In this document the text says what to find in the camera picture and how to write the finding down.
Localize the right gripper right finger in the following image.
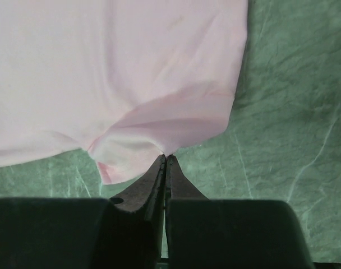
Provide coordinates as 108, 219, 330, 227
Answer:
165, 156, 314, 268

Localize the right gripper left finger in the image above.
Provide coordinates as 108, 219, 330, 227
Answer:
0, 156, 165, 268

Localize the pink t shirt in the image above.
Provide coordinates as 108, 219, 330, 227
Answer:
0, 1, 248, 184

